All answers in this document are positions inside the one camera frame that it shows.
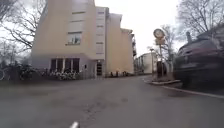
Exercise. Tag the low pale building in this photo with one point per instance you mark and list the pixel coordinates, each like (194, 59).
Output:
(145, 63)

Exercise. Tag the grey asphalt road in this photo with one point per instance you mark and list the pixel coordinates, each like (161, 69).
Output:
(110, 103)

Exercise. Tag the street lamp pole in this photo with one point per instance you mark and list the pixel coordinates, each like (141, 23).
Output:
(152, 61)

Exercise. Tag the tall beige building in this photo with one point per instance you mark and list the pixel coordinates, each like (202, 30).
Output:
(83, 36)

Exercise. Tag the round road sign on pole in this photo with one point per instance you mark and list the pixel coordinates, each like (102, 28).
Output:
(159, 36)

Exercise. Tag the grey kerb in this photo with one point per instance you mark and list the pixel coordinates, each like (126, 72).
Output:
(173, 85)

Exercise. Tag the row of bushes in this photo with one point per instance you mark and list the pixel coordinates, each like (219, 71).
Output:
(43, 73)

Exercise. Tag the robot's own part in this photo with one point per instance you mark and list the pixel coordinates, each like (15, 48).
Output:
(74, 125)

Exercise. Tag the dark red car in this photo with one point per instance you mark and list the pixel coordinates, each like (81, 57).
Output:
(200, 63)

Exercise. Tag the bare tree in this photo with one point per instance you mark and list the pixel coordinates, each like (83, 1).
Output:
(203, 16)
(20, 23)

